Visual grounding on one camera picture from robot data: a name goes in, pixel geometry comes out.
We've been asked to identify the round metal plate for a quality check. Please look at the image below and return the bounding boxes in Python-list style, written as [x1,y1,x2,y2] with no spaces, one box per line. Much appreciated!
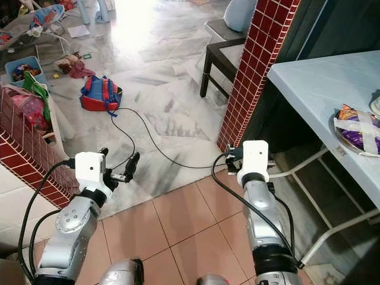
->
[334,113,380,157]

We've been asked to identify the white tape strip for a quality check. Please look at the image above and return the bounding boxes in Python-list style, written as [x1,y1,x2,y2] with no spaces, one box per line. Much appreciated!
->
[356,113,380,150]
[335,117,380,134]

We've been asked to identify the purple snack packet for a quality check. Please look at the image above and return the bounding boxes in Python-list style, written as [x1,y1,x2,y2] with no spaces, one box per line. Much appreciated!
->
[337,104,380,150]

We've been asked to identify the blue and red backpack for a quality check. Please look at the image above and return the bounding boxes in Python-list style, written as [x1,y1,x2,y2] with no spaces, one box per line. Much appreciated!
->
[80,75,124,113]

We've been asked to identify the white metal tube rack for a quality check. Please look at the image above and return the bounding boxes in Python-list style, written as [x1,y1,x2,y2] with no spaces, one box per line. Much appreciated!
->
[267,145,380,268]

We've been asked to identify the pink stuffed toy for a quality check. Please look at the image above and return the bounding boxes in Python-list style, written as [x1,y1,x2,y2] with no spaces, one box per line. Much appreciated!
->
[53,53,96,80]

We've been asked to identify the pink plastic bag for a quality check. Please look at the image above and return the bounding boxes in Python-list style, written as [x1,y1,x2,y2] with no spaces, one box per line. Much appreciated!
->
[12,92,48,131]

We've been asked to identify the red tiled pillar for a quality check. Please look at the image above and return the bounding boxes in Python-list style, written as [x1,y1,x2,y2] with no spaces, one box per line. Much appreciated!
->
[217,0,300,152]

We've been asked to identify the green cloth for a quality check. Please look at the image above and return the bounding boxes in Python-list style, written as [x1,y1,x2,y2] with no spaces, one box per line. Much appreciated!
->
[23,72,51,122]

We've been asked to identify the silver left robot leg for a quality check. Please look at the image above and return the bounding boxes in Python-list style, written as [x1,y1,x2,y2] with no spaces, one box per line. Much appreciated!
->
[100,258,144,285]

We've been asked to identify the silver robot leg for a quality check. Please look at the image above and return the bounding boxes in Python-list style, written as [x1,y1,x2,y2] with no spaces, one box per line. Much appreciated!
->
[100,258,144,285]
[196,274,232,285]

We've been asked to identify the dark wooden stool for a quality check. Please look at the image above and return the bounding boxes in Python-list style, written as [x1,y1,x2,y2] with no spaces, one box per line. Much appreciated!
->
[199,20,250,99]

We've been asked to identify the light blue table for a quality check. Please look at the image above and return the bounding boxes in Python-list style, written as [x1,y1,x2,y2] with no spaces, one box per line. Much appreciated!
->
[267,56,380,208]

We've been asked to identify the light blue toy bin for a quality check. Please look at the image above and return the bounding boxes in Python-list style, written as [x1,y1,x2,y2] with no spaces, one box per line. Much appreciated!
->
[5,56,47,85]

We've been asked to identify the silver right robot leg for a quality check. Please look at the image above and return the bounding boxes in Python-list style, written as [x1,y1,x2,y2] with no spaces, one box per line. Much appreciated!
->
[196,274,232,285]

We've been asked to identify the white paper sheet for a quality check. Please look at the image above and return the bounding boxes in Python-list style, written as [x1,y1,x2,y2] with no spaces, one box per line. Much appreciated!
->
[66,25,91,39]

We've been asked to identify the light blue cushion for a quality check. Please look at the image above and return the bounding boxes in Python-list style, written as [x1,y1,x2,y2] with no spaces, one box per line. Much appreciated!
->
[224,0,259,32]

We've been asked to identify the brown cardboard box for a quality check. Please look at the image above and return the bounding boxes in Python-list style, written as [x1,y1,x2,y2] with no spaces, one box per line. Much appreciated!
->
[0,255,30,285]

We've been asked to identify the grey baby bouncer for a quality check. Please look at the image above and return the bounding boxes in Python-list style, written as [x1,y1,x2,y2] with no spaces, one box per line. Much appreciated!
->
[0,5,78,51]

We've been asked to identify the white round dish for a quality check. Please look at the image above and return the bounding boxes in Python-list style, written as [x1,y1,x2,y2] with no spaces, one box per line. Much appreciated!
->
[369,89,380,117]

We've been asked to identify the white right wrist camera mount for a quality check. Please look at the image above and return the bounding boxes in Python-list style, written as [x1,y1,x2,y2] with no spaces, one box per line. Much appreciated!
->
[236,140,270,186]

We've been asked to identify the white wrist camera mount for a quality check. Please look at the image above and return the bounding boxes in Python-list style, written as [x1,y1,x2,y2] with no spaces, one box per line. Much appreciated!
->
[74,152,109,197]
[236,140,270,186]

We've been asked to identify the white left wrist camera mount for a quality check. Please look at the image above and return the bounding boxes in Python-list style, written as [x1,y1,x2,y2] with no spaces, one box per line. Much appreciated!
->
[74,152,109,197]

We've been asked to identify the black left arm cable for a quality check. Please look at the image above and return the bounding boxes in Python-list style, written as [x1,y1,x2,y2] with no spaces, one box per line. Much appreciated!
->
[19,158,77,284]

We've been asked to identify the thin black floor cable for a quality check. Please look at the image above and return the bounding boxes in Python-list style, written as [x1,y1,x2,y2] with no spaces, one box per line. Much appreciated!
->
[110,107,226,170]

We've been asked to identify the red tiled low wall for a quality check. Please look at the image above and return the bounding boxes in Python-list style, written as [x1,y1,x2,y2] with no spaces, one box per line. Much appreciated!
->
[0,83,81,208]

